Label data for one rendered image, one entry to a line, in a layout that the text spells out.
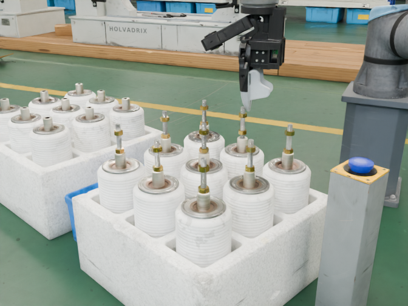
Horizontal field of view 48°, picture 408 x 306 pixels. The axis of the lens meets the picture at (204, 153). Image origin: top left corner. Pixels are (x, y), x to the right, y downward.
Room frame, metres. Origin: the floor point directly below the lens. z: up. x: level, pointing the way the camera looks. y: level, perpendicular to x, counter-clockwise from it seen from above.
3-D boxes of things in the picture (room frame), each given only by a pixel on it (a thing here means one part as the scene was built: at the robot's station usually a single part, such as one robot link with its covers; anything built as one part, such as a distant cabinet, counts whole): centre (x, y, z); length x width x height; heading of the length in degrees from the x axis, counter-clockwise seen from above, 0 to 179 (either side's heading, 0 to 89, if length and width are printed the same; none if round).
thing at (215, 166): (0.84, 0.00, 0.25); 0.08 x 0.08 x 0.01
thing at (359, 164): (0.69, -0.26, 0.32); 0.04 x 0.04 x 0.02
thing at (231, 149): (0.92, -0.08, 0.25); 0.08 x 0.08 x 0.01
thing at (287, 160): (0.84, -0.17, 0.26); 0.02 x 0.02 x 0.03
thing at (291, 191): (0.84, -0.17, 0.16); 0.10 x 0.10 x 0.18
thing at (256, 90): (0.91, -0.11, 0.39); 0.06 x 0.03 x 0.09; 73
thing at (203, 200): (0.67, 0.00, 0.26); 0.02 x 0.02 x 0.03
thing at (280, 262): (0.84, 0.00, 0.09); 0.39 x 0.39 x 0.18; 45
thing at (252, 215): (0.76, -0.08, 0.16); 0.10 x 0.10 x 0.18
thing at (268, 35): (0.92, -0.11, 0.49); 0.09 x 0.08 x 0.12; 73
